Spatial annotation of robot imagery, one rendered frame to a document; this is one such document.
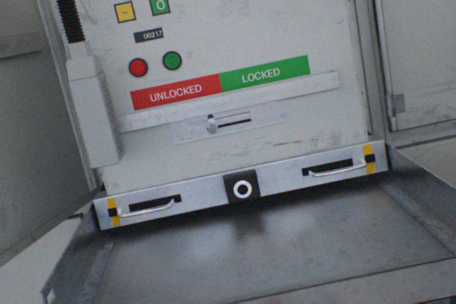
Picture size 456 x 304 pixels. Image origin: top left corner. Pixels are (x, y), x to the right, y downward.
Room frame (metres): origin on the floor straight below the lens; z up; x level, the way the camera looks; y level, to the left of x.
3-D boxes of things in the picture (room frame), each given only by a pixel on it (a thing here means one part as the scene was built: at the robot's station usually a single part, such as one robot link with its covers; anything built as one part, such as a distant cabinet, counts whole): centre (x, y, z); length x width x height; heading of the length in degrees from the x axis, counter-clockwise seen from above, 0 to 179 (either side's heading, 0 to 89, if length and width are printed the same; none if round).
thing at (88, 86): (0.92, 0.20, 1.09); 0.08 x 0.05 x 0.17; 0
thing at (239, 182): (0.97, -0.01, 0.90); 0.06 x 0.03 x 0.05; 90
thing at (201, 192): (1.01, -0.01, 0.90); 0.54 x 0.05 x 0.06; 90
